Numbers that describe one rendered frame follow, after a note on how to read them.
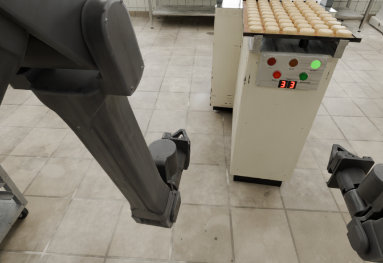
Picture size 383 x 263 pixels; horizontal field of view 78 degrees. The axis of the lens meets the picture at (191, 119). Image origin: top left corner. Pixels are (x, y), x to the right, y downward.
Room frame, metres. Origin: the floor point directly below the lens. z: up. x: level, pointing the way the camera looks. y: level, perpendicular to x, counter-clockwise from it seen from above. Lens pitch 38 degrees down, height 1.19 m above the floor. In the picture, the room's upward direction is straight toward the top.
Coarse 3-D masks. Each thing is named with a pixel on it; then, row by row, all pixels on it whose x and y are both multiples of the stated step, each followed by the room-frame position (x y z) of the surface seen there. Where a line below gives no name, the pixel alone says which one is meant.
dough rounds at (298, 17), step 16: (272, 0) 1.39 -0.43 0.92; (288, 0) 1.39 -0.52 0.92; (256, 16) 1.07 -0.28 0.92; (272, 16) 1.07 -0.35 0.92; (288, 16) 1.14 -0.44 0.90; (304, 16) 1.10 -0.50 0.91; (320, 16) 1.08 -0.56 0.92; (256, 32) 0.89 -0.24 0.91; (272, 32) 0.88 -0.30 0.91; (288, 32) 0.87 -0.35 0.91; (304, 32) 0.86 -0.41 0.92; (320, 32) 0.86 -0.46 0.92; (336, 32) 0.86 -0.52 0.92
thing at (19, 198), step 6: (0, 168) 0.68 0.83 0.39; (0, 174) 0.67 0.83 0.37; (6, 174) 0.69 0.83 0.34; (6, 180) 0.67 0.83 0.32; (12, 180) 0.69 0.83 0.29; (6, 186) 0.66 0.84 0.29; (12, 186) 0.68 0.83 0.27; (18, 192) 0.68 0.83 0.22; (18, 198) 0.67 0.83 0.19; (24, 198) 0.69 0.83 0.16; (24, 204) 0.67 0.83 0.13
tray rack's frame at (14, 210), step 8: (0, 200) 0.68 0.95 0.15; (8, 200) 0.68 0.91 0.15; (0, 208) 0.64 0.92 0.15; (8, 208) 0.64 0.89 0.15; (16, 208) 0.64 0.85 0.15; (0, 216) 0.60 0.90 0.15; (8, 216) 0.60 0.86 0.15; (16, 216) 0.61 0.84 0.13; (0, 224) 0.56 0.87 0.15; (8, 224) 0.56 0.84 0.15; (0, 232) 0.52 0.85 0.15; (0, 240) 0.50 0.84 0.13
